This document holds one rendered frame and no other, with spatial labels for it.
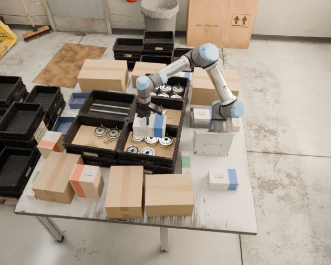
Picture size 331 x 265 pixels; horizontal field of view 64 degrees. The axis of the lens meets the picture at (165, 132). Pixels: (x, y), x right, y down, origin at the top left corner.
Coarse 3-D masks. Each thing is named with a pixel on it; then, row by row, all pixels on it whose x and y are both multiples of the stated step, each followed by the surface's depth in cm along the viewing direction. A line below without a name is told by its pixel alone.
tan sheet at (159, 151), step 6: (174, 138) 200; (126, 144) 196; (132, 144) 196; (138, 144) 196; (144, 144) 196; (174, 144) 196; (156, 150) 192; (162, 150) 192; (168, 150) 192; (162, 156) 189; (168, 156) 189
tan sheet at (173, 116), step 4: (152, 112) 219; (168, 112) 218; (172, 112) 218; (176, 112) 218; (180, 112) 218; (168, 116) 215; (172, 116) 215; (176, 116) 215; (168, 120) 212; (172, 120) 212; (176, 120) 212; (172, 124) 209; (176, 124) 209
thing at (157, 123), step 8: (136, 120) 170; (152, 120) 170; (160, 120) 170; (136, 128) 168; (144, 128) 167; (152, 128) 166; (160, 128) 166; (144, 136) 173; (152, 136) 172; (160, 136) 171
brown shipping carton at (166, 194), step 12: (156, 180) 172; (168, 180) 172; (180, 180) 172; (156, 192) 167; (168, 192) 167; (180, 192) 167; (192, 192) 166; (156, 204) 161; (168, 204) 161; (180, 204) 161; (192, 204) 161
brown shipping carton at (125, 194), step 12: (120, 168) 179; (132, 168) 179; (120, 180) 172; (132, 180) 172; (108, 192) 167; (120, 192) 167; (132, 192) 167; (108, 204) 161; (120, 204) 161; (132, 204) 161; (108, 216) 170; (120, 216) 170; (132, 216) 170
